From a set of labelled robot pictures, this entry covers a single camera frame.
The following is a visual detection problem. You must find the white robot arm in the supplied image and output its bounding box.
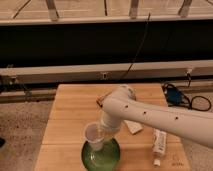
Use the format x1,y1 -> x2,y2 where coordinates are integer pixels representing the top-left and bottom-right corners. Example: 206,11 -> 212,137
101,85 -> 213,149

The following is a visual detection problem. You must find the white soap bar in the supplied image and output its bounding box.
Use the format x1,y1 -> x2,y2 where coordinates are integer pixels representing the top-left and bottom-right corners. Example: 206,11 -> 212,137
125,120 -> 143,134

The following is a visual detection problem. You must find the dark chocolate bar box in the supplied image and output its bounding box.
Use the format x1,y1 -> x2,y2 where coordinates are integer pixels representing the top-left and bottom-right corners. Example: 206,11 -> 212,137
96,95 -> 108,108

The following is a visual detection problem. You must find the white toothpaste tube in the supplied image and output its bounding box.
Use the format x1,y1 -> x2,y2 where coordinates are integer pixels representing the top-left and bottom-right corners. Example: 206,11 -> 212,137
153,129 -> 167,166

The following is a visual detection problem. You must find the blue power box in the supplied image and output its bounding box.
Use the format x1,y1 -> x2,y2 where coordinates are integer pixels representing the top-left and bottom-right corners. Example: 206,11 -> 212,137
167,88 -> 182,104

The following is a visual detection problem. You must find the black hanging cable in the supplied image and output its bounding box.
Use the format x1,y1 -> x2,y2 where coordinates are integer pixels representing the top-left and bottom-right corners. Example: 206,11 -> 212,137
114,12 -> 152,83

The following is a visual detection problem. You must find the black floor cable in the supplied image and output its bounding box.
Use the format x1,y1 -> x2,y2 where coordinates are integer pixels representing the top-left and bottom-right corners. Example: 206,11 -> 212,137
161,72 -> 212,112

